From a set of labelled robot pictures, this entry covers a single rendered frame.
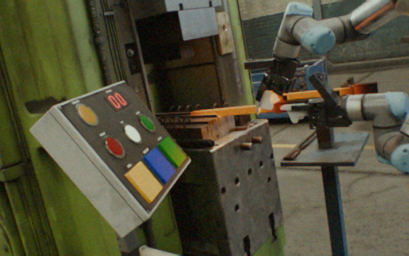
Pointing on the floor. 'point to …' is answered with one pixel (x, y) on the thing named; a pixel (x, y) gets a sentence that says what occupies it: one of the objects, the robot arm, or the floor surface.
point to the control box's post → (128, 244)
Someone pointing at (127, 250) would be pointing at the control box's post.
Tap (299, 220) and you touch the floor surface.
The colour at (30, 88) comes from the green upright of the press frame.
